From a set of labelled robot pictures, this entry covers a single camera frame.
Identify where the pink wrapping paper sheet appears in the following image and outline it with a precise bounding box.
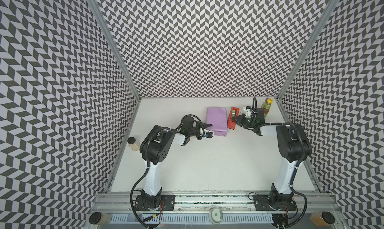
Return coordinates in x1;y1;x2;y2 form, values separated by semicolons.
206;107;228;137

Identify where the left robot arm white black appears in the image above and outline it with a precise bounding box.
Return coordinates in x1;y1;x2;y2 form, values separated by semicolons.
140;114;215;209

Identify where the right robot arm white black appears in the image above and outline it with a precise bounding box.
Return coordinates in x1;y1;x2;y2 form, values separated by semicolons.
229;106;312;211

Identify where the red tape dispenser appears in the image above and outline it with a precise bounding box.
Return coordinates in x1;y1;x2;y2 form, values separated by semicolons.
227;107;240;130

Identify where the green sauce bottle yellow cap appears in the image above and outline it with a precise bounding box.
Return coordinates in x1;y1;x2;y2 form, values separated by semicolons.
261;98;274;119

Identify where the small jar black lid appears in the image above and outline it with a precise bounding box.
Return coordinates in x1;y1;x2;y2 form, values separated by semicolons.
127;137;140;151

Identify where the round white button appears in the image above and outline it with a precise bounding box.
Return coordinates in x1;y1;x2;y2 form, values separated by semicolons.
209;208;224;225

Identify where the right corner jar black lid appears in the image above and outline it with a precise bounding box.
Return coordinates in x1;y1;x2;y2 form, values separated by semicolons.
310;211;336;227

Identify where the corner jar black lid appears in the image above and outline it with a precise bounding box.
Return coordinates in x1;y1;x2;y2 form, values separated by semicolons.
310;211;336;227
89;212;112;226

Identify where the left corner jar black lid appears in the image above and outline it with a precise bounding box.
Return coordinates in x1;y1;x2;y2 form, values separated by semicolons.
89;212;112;226

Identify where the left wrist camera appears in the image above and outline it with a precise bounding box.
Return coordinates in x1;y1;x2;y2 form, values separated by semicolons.
197;131;215;140

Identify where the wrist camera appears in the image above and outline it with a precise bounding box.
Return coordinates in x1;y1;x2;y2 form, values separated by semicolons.
244;106;253;118
197;131;215;140

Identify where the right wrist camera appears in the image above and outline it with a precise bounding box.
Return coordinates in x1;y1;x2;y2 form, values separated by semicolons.
244;106;253;118

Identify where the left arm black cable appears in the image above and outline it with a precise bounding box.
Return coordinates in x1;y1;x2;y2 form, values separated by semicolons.
129;166;160;229

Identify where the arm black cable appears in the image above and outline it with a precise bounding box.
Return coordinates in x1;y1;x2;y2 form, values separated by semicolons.
281;169;309;229
129;166;160;229

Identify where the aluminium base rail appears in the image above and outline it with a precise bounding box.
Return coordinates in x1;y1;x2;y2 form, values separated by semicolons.
92;191;340;215

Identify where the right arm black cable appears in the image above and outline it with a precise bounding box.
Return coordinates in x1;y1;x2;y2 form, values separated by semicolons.
281;169;309;229

